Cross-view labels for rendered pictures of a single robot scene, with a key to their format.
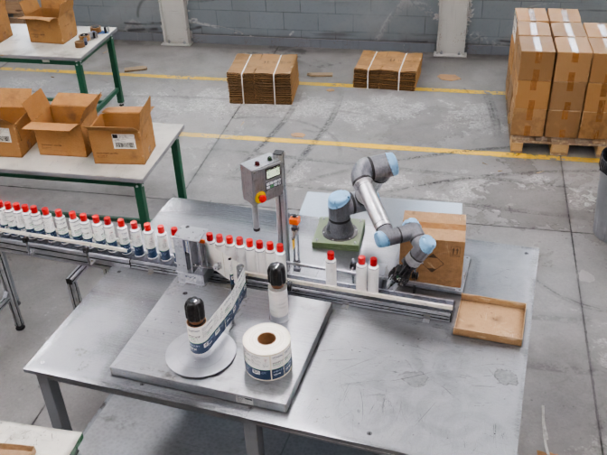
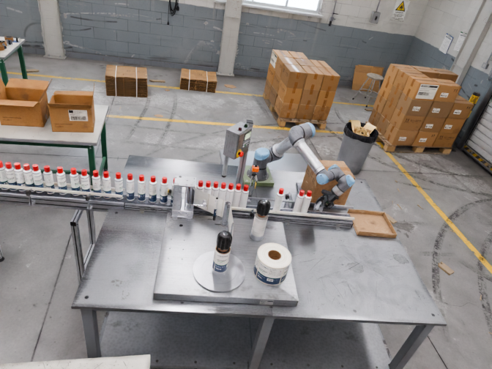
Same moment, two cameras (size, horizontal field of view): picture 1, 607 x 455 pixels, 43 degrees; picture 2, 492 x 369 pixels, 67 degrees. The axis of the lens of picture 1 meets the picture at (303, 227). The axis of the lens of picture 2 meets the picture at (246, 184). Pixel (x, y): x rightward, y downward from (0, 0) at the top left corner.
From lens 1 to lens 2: 172 cm
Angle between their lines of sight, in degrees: 24
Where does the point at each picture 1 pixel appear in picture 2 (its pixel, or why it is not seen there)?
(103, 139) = (61, 113)
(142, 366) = (179, 288)
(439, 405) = (380, 283)
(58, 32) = not seen: outside the picture
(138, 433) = (143, 332)
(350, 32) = (168, 57)
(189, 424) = (179, 317)
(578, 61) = (316, 79)
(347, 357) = (309, 258)
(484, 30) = (243, 61)
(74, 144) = (33, 117)
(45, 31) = not seen: outside the picture
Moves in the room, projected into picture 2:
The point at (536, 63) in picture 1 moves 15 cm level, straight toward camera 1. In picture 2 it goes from (296, 78) to (299, 82)
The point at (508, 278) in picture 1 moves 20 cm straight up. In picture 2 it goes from (362, 198) to (370, 178)
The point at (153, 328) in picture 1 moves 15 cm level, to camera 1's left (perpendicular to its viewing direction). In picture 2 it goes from (171, 255) to (146, 260)
